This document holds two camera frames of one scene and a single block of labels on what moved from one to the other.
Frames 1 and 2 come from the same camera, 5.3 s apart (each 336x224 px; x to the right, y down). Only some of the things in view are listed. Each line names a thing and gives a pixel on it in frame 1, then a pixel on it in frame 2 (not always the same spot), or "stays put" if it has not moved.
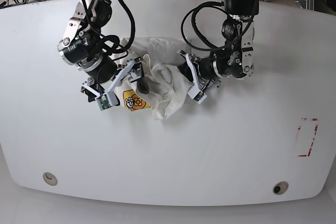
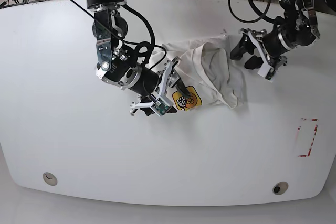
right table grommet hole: [280, 187] stays put
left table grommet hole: [50, 179] stays put
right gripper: [232, 59] → [274, 45]
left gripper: [83, 47] → [119, 65]
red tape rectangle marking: [308, 152] stays put
